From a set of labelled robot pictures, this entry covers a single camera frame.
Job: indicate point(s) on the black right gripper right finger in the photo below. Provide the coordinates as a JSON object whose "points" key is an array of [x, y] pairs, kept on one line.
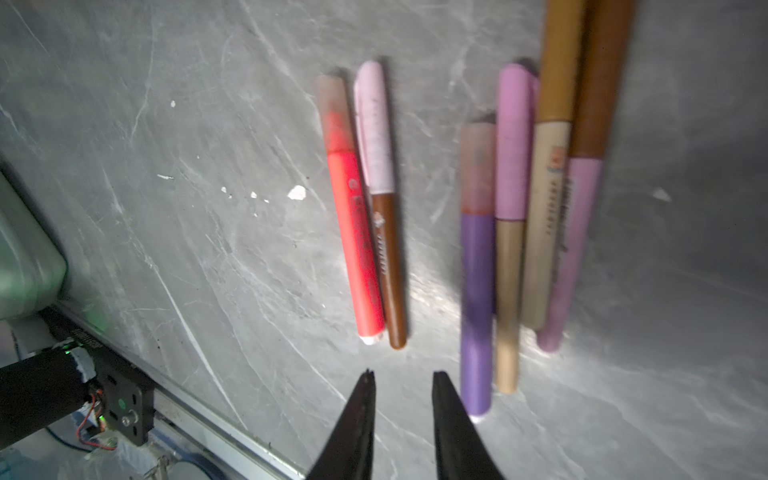
{"points": [[459, 451]]}

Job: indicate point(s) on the pink cap brown pen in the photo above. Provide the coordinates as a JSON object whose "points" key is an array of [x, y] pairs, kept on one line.
{"points": [[375, 146]]}

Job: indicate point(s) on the beige capybara pen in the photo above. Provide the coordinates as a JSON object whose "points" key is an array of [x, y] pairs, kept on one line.
{"points": [[558, 78]]}

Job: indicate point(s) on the pale green sponge block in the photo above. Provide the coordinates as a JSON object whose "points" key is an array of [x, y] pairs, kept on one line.
{"points": [[32, 268]]}

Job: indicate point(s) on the purple highlighter pen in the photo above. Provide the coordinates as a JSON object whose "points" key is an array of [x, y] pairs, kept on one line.
{"points": [[477, 169]]}

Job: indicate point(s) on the lilac cap beige pen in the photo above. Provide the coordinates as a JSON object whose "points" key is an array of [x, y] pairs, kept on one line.
{"points": [[513, 151]]}

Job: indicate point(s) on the pink highlighter pen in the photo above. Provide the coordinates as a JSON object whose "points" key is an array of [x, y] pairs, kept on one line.
{"points": [[351, 209]]}

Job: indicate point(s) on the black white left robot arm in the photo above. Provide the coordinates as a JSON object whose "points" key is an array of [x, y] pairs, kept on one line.
{"points": [[42, 389]]}

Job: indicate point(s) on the brown lilac pen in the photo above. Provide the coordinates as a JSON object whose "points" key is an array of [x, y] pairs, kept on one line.
{"points": [[608, 28]]}

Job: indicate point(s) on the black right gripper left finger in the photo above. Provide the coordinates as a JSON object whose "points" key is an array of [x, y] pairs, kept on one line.
{"points": [[349, 451]]}

